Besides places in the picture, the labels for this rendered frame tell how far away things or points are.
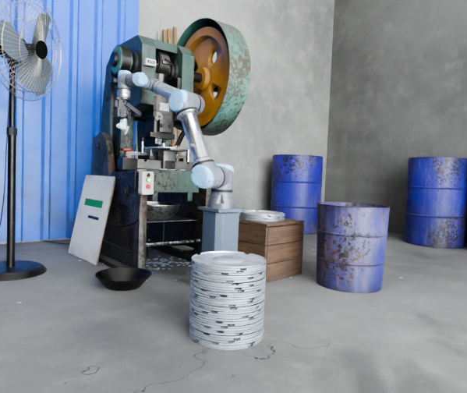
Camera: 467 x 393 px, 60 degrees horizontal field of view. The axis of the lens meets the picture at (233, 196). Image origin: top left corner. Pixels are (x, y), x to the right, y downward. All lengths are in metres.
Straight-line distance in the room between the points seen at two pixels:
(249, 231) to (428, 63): 3.51
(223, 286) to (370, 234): 1.12
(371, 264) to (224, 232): 0.85
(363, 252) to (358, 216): 0.20
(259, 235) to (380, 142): 3.31
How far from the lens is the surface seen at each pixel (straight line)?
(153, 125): 2.76
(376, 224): 2.35
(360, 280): 2.38
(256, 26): 5.18
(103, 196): 2.89
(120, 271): 2.43
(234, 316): 1.50
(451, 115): 5.10
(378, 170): 5.44
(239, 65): 2.81
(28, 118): 3.73
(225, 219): 2.09
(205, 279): 1.48
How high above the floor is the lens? 0.63
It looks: 3 degrees down
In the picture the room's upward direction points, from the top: 2 degrees clockwise
